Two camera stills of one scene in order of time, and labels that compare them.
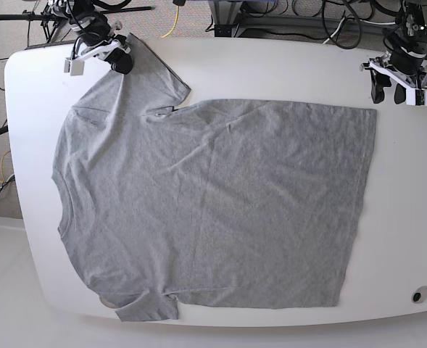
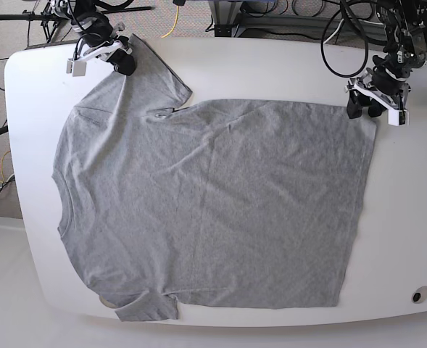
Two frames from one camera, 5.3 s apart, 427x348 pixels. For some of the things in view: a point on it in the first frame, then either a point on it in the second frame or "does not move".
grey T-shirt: x=169 y=203 does not move
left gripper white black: x=412 y=88 to x=363 y=93
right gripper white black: x=119 y=59 does not move
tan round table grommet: x=106 y=303 does not move
